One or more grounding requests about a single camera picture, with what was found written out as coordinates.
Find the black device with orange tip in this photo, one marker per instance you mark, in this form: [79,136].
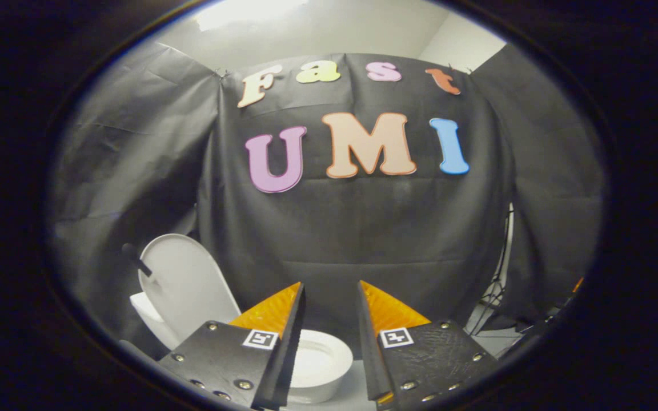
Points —
[578,284]

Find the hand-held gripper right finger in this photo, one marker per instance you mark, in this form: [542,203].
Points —
[372,354]

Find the black tripod stand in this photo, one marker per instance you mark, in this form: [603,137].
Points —
[500,274]

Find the black backdrop cloth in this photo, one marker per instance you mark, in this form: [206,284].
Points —
[363,228]

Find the white toilet lid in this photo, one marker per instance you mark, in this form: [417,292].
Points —
[186,285]

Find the white toilet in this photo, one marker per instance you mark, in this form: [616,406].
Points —
[323,365]

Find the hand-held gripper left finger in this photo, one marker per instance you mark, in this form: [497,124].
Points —
[283,354]

